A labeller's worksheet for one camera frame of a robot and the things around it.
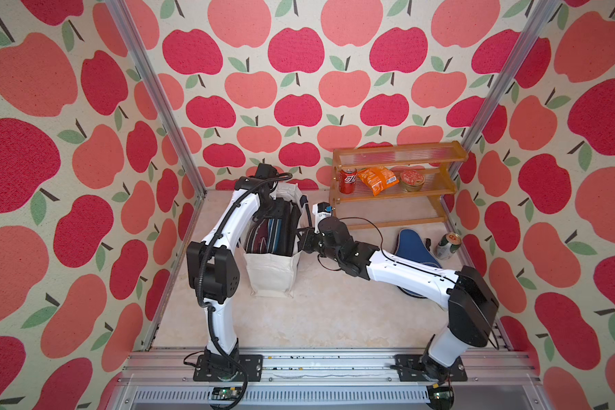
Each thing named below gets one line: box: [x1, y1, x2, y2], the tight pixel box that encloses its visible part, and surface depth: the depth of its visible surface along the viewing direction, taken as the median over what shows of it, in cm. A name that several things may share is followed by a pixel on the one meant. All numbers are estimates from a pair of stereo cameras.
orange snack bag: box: [357, 165, 400, 197], surface depth 102 cm
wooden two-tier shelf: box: [328, 140, 469, 230], surface depth 107 cm
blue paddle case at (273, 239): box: [266, 217, 283, 254], surface depth 88 cm
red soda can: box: [339, 168, 358, 194], surface depth 95 cm
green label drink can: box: [435, 231, 463, 261], surface depth 93 cm
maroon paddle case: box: [246, 217, 269, 254], surface depth 84 cm
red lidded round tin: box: [399, 169, 426, 193], surface depth 103 cm
